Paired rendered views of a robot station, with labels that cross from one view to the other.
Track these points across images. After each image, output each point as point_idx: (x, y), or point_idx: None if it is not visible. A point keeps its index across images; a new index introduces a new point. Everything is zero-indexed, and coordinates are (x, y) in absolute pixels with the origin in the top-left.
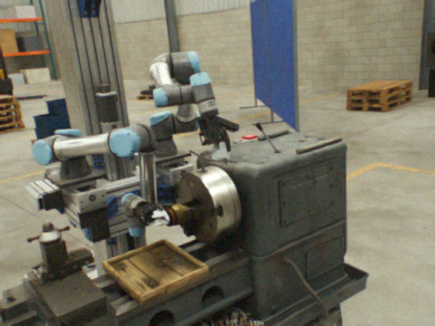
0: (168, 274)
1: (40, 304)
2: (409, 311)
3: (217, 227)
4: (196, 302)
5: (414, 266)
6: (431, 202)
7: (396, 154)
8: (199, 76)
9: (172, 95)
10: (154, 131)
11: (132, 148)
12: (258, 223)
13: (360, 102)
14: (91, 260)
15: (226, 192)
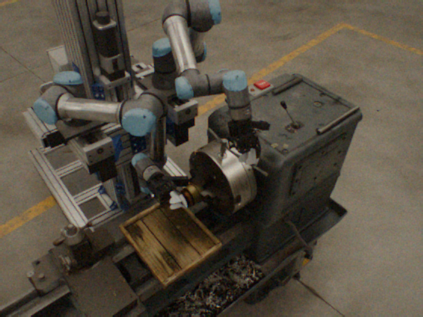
0: (183, 248)
1: (72, 292)
2: (358, 202)
3: (233, 211)
4: (207, 265)
5: (365, 154)
6: (386, 80)
7: (361, 13)
8: (236, 81)
9: (199, 90)
10: (158, 64)
11: (148, 130)
12: (270, 203)
13: None
14: (113, 245)
15: (245, 181)
